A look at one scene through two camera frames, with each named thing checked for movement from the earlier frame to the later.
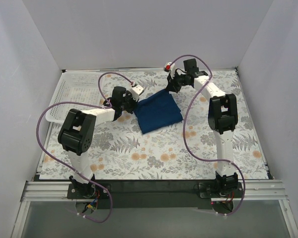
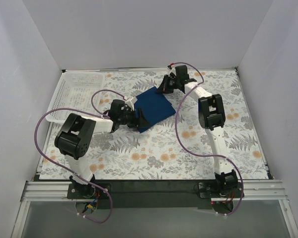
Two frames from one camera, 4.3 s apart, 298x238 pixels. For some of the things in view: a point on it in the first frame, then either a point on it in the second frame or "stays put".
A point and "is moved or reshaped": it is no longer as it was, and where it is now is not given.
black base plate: (163, 194) stays put
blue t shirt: (156, 111) is moved or reshaped
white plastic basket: (75, 89) stays put
